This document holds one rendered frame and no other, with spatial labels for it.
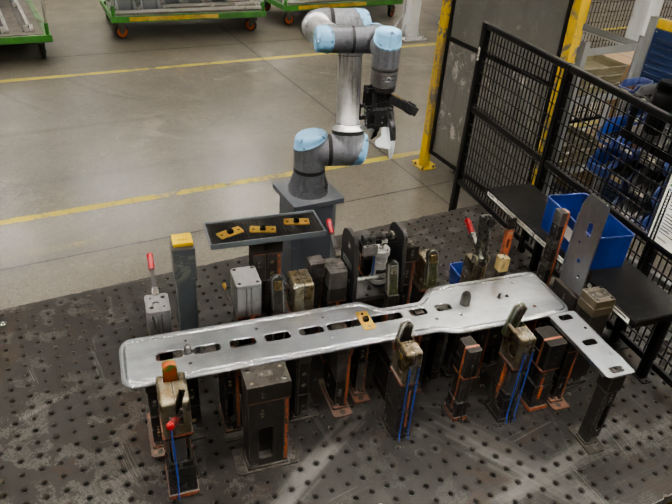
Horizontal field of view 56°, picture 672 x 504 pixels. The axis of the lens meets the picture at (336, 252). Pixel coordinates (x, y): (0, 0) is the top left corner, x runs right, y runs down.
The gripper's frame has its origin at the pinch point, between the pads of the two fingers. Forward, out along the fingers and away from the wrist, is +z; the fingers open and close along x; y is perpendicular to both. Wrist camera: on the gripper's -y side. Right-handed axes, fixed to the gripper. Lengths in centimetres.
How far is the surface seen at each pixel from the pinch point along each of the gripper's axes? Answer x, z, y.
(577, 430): 60, 73, -50
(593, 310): 42, 41, -59
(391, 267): 12.2, 35.3, -2.0
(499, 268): 14, 41, -42
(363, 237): 7.3, 25.8, 6.6
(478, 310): 29, 44, -25
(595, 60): -181, 37, -234
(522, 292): 25, 44, -45
